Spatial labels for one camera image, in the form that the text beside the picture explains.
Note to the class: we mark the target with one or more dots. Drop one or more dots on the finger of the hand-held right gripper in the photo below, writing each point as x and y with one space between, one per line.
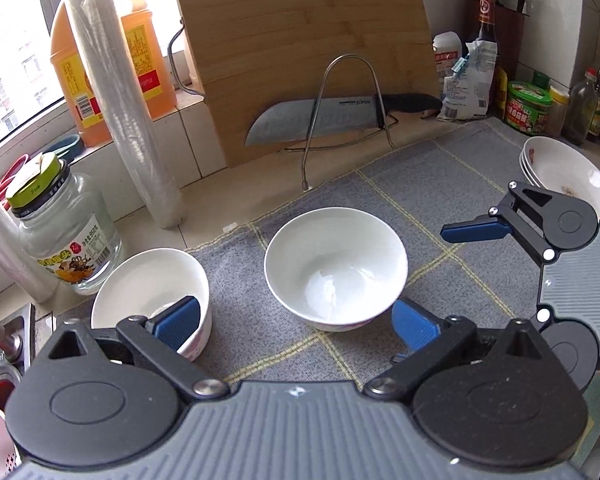
475 232

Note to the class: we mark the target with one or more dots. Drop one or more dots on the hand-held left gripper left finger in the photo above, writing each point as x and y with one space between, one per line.
180 322

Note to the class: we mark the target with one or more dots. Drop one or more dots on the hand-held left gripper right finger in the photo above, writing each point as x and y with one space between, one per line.
412 325

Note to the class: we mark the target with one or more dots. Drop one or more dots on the white floral bowl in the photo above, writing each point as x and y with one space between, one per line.
330 260
140 280

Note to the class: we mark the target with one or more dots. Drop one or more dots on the checked cloth mat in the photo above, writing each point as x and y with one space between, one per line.
430 170

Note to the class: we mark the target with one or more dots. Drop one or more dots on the green-lid sauce jar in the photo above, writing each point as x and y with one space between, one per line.
527 112

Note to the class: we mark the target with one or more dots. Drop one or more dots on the yellow packet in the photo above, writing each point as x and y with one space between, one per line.
501 95

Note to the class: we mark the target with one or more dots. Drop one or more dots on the green-lid glass jar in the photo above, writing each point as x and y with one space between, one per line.
65 240

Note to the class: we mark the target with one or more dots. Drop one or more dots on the white printed plastic bag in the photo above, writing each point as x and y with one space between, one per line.
472 90

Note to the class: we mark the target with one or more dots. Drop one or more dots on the yellow-lid spice jar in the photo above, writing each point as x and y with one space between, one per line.
557 115

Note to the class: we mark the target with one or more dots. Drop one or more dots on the red-capped glass bottle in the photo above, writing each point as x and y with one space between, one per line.
577 115

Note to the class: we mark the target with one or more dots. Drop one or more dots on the green-capped bottle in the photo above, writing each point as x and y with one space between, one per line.
541 79

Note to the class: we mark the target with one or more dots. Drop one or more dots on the green binder clip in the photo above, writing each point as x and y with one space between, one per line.
460 66

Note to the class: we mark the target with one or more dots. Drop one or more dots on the clear plastic wrap roll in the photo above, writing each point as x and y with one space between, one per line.
10 255

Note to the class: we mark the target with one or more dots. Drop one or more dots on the white small bottle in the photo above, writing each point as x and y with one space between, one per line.
447 50

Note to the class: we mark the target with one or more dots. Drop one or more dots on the steel sink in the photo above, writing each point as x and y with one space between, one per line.
0 375

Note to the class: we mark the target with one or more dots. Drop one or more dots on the brown knife block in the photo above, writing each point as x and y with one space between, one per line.
511 45

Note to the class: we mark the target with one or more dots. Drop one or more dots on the cling film roll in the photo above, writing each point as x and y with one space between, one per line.
130 125

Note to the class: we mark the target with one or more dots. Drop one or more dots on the teal plastic bowl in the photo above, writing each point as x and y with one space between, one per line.
67 146

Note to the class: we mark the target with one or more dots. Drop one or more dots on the dark soy sauce bottle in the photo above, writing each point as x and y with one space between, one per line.
486 20

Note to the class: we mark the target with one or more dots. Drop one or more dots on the red plastic bowl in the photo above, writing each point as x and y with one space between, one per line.
10 175

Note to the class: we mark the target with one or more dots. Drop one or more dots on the large orange oil bottle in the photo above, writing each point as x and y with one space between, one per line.
150 70

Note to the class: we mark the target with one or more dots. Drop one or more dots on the bamboo cutting board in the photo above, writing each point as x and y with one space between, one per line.
290 35

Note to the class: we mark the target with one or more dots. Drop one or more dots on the window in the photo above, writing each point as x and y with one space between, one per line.
10 60

